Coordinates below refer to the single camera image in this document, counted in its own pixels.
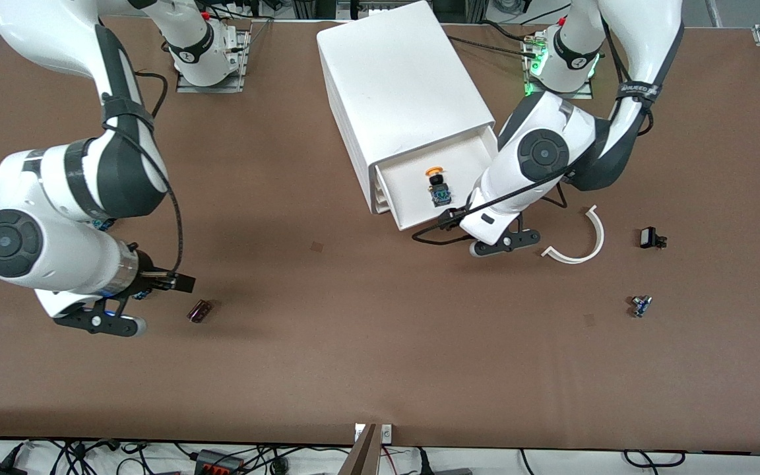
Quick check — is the yellow push button switch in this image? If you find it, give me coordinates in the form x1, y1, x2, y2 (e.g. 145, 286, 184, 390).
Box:
425, 167, 453, 208

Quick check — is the white drawer with black handle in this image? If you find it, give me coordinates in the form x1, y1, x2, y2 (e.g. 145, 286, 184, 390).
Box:
376, 124, 501, 232

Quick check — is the white drawer cabinet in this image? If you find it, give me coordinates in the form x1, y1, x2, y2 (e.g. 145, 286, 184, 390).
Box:
317, 0, 496, 215

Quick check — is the white curved plastic strip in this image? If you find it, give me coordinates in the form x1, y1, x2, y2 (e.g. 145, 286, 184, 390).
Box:
541, 205, 606, 265

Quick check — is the black orange power strip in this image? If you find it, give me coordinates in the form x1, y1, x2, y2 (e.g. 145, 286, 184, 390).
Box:
194, 449, 246, 475

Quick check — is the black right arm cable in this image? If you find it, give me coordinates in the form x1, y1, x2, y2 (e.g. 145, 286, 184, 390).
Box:
102, 69, 186, 278

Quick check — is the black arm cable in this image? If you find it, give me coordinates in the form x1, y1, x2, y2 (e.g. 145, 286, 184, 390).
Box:
102, 69, 186, 278
412, 20, 658, 246

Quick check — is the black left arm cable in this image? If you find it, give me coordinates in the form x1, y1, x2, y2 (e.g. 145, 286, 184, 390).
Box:
412, 20, 658, 246

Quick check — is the black base cable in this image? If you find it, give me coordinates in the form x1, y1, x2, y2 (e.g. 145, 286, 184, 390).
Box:
449, 20, 540, 60

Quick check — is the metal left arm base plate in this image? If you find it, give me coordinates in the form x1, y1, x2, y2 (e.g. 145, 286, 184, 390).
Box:
523, 33, 595, 100

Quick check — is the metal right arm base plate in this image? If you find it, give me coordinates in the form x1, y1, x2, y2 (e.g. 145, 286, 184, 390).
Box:
175, 30, 252, 94

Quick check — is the white plastic bracket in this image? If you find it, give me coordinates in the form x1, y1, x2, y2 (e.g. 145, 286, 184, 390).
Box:
354, 424, 393, 444

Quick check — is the brown wooden post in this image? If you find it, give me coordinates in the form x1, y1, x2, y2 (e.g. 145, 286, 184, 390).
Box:
339, 424, 382, 475

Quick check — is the black looped cable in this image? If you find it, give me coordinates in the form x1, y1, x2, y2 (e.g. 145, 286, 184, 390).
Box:
623, 449, 686, 469

